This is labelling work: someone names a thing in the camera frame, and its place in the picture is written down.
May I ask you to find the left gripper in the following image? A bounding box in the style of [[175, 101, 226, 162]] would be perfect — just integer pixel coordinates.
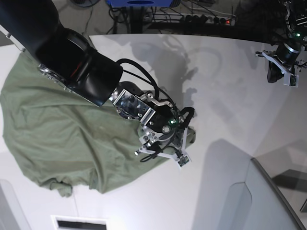
[[255, 43, 307, 83]]

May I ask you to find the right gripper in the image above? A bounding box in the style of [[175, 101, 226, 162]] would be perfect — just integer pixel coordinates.
[[135, 125, 189, 161]]

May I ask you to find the green t-shirt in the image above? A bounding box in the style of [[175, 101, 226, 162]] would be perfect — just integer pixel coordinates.
[[0, 33, 198, 197]]

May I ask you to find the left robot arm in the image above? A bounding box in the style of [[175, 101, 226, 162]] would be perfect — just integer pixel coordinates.
[[255, 0, 307, 87]]

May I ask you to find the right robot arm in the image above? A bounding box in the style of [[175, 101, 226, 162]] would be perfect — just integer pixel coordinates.
[[0, 0, 195, 166]]

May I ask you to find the black power strip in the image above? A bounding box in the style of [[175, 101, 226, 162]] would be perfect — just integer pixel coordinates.
[[144, 12, 236, 26]]

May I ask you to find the blue box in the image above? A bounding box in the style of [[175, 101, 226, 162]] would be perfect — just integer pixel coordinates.
[[106, 0, 172, 7]]

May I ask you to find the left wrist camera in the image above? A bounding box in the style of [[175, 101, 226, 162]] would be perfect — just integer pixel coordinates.
[[283, 73, 299, 88]]

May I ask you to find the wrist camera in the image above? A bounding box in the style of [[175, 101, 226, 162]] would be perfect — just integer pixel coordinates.
[[283, 73, 299, 88], [176, 155, 191, 168]]

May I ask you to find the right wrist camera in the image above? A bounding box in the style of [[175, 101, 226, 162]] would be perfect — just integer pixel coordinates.
[[176, 155, 191, 168]]

